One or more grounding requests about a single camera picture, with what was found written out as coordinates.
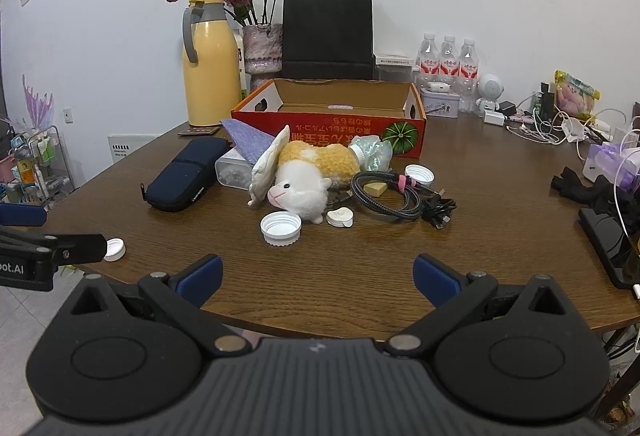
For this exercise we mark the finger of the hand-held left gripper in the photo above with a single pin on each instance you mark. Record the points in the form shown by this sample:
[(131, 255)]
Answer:
[(80, 248), (20, 214)]

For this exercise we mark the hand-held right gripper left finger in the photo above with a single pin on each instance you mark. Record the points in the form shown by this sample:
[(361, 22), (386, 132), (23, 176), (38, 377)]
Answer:
[(202, 278)]

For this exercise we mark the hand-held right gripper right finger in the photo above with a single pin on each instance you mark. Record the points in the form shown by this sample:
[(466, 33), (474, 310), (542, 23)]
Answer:
[(435, 278)]

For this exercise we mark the large white bottle cap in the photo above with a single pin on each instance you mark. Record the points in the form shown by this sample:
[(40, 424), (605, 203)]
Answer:
[(419, 176), (281, 230)]

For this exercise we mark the navy zip case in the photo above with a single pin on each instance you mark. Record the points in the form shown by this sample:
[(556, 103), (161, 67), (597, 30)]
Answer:
[(185, 176)]

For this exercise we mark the small wooden block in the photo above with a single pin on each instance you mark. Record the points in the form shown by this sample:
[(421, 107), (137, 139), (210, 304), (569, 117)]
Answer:
[(374, 189)]

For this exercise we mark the clear white plastic box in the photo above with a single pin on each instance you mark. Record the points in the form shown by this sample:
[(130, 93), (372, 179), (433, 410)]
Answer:
[(232, 170)]

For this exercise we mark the cream cloth packet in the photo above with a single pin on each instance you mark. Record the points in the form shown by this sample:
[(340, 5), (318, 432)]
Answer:
[(265, 168)]

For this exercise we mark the yellow white plush toy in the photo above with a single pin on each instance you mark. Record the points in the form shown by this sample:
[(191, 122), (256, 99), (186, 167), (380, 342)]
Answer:
[(300, 186)]

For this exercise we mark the iridescent plastic bottle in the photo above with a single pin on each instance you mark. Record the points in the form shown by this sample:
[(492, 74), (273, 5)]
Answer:
[(372, 153)]

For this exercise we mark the purple cloth pouch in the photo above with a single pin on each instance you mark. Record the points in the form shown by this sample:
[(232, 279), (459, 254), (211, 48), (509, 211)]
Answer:
[(245, 135)]

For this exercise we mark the red cardboard box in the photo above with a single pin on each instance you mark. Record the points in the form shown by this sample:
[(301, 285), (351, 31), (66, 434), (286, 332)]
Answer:
[(310, 130)]

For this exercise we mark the small white bottle cap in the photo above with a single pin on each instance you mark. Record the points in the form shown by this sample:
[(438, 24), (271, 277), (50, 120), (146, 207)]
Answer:
[(115, 250)]

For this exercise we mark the metal trolley rack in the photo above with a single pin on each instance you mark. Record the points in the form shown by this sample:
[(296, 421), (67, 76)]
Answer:
[(42, 155)]

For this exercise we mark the small white heart-shaped case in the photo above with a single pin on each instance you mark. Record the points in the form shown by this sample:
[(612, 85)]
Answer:
[(340, 217)]

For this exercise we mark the brown card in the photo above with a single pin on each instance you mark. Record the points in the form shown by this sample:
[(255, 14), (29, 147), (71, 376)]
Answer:
[(200, 131)]

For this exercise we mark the white charger block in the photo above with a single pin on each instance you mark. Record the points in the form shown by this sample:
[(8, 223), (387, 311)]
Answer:
[(494, 117)]

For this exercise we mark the white printed tin box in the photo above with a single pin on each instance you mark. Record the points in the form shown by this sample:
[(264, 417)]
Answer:
[(440, 104)]

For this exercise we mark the black stand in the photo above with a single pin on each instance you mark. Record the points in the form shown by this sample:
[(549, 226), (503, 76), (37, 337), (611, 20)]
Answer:
[(605, 241)]

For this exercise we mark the black gloves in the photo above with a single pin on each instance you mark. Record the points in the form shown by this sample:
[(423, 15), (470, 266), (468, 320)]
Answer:
[(590, 191)]

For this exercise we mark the black charger block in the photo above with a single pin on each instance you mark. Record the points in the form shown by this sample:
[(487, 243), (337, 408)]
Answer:
[(508, 107)]

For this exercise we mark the white earbuds case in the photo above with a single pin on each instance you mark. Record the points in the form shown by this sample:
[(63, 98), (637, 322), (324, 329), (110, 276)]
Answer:
[(436, 86)]

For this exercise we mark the white robot-shaped speaker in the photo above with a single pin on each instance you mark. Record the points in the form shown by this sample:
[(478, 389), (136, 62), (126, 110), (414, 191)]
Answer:
[(490, 86)]

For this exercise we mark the small green bottle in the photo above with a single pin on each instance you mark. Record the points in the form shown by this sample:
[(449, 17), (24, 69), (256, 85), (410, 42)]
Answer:
[(538, 104)]

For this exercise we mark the purple tissue pack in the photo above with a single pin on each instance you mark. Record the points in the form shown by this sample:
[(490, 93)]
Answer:
[(607, 163)]

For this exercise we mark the small black bottle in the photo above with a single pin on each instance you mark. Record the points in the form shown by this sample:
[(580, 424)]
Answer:
[(549, 100)]

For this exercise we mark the yellow thermos jug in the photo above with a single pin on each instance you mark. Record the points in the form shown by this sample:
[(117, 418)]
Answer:
[(212, 65)]

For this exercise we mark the water bottle red label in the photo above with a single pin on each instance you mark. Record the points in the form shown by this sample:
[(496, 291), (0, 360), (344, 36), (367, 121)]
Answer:
[(448, 60), (467, 65), (429, 60)]

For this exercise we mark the clear seed container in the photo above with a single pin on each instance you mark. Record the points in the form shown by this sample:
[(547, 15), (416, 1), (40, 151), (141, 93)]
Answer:
[(395, 61)]

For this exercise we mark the yellow snack packet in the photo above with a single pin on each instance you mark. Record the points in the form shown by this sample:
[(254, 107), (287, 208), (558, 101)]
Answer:
[(575, 95)]

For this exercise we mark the pink mottled vase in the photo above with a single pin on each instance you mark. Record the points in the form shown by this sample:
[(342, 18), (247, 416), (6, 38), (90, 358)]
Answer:
[(262, 45)]

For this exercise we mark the black paper bag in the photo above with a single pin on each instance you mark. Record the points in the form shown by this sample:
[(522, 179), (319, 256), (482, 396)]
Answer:
[(327, 35)]

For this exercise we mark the white wall outlet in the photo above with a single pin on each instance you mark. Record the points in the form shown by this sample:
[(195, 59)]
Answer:
[(68, 115)]

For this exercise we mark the purple wall sticker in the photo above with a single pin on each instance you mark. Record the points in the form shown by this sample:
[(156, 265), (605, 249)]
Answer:
[(37, 105)]

